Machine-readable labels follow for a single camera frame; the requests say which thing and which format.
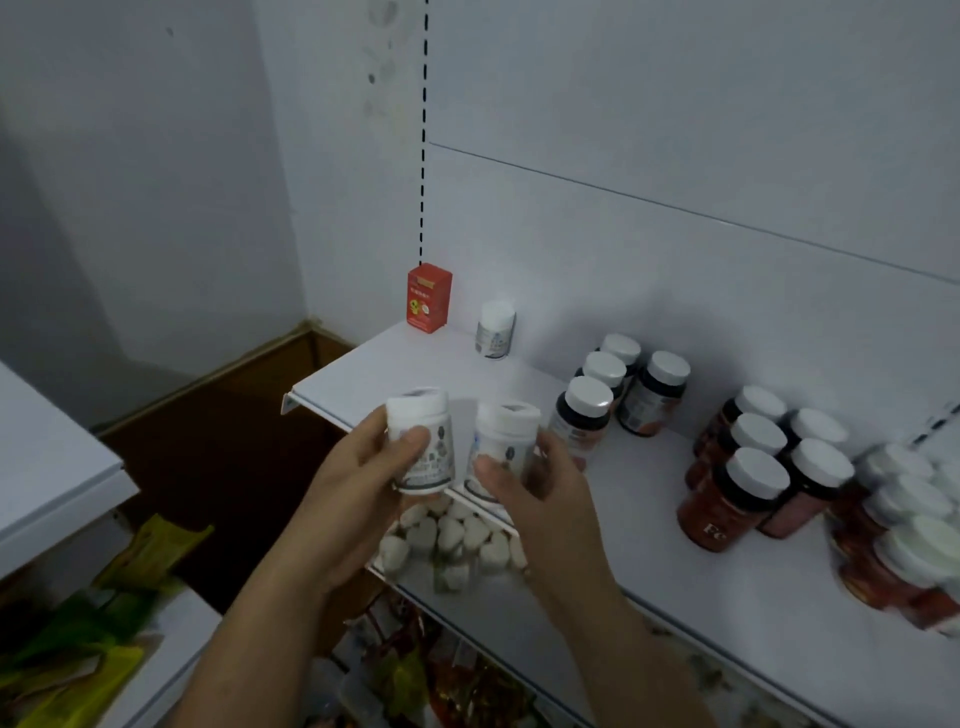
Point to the person's left hand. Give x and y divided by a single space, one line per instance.
352 502

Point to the person's right hand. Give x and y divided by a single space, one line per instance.
562 540

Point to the silver label bottle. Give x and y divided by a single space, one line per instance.
495 330
431 465
502 431

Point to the white metal shelf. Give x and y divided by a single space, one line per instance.
52 465
450 375

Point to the person's left forearm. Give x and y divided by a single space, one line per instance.
255 652

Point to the red carton box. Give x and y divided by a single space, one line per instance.
429 296

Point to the stack of white heart-lid jars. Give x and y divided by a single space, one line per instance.
442 536

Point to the pile of mixed packets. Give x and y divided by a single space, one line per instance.
420 675

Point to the pile of snack bags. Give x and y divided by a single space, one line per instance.
75 660

